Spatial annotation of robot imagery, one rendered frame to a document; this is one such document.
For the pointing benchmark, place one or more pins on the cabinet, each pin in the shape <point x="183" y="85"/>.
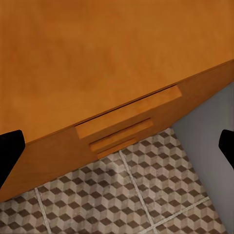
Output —
<point x="83" y="79"/>

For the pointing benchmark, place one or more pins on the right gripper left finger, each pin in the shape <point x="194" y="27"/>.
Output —
<point x="11" y="146"/>

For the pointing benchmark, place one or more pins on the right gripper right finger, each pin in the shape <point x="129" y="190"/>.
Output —
<point x="226" y="144"/>

